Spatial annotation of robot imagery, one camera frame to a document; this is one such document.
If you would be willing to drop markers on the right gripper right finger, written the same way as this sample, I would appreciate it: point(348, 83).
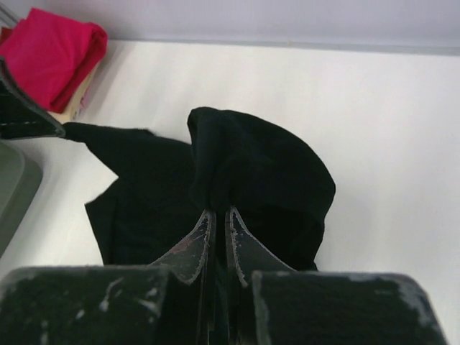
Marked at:
point(244, 255)

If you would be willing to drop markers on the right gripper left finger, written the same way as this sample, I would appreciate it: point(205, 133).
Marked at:
point(188, 308)

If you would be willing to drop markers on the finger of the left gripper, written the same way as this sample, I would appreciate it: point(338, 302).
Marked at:
point(21, 117)

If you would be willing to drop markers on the black t shirt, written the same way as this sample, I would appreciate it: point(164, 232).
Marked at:
point(279, 185)

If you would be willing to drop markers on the folded beige t shirt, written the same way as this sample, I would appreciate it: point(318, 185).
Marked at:
point(77, 101)

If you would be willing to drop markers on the grey plastic bin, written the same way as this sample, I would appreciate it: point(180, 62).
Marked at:
point(20, 180)

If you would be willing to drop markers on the folded dark red t shirt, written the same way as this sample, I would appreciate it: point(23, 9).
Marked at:
point(5, 33)

